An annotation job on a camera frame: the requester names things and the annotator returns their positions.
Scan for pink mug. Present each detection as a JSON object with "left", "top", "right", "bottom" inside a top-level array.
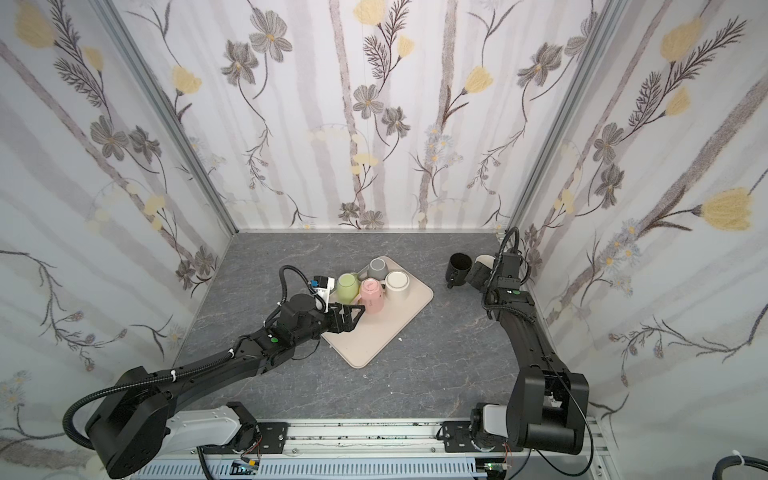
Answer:
[{"left": 356, "top": 278, "right": 385, "bottom": 315}]

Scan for black mug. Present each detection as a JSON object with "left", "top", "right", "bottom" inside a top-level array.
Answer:
[{"left": 445, "top": 252, "right": 474, "bottom": 289}]

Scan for cream white mug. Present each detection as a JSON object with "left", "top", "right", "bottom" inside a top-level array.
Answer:
[{"left": 385, "top": 270, "right": 411, "bottom": 302}]

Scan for dark teal mug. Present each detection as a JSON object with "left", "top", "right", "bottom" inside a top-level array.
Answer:
[{"left": 466, "top": 254, "right": 495, "bottom": 291}]

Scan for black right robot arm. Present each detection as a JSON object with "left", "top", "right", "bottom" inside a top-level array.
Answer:
[{"left": 435, "top": 227, "right": 595, "bottom": 478}]

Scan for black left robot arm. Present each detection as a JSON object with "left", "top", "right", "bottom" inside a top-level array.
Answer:
[{"left": 62, "top": 281, "right": 365, "bottom": 479}]

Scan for light green mug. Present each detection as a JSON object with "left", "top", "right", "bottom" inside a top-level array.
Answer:
[{"left": 335, "top": 273, "right": 360, "bottom": 304}]

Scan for grey mug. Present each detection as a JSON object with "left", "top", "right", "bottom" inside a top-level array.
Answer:
[{"left": 367, "top": 257, "right": 389, "bottom": 282}]

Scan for beige plastic tray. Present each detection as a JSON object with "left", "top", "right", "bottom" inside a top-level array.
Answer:
[{"left": 321, "top": 256, "right": 434, "bottom": 369}]

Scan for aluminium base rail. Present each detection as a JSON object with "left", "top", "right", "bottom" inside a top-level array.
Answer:
[{"left": 133, "top": 419, "right": 621, "bottom": 479}]

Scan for white perforated cable duct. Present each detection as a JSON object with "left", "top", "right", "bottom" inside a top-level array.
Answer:
[{"left": 128, "top": 457, "right": 488, "bottom": 480}]

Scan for black corrugated cable hose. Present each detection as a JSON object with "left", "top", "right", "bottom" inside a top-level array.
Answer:
[{"left": 712, "top": 454, "right": 768, "bottom": 480}]

